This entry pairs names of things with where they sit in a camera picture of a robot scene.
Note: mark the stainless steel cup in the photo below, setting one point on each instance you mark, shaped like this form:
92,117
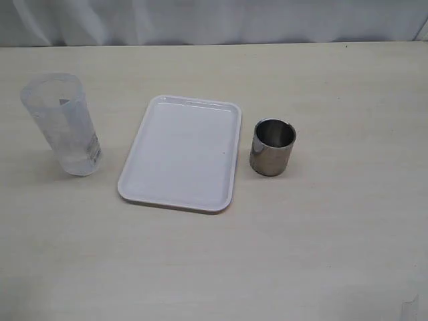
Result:
271,146

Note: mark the clear plastic measuring container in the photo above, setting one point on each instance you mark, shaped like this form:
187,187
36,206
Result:
57,104

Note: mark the white rectangular plastic tray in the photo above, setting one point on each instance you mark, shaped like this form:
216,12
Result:
184,155

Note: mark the white backdrop curtain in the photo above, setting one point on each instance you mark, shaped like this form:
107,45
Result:
79,23

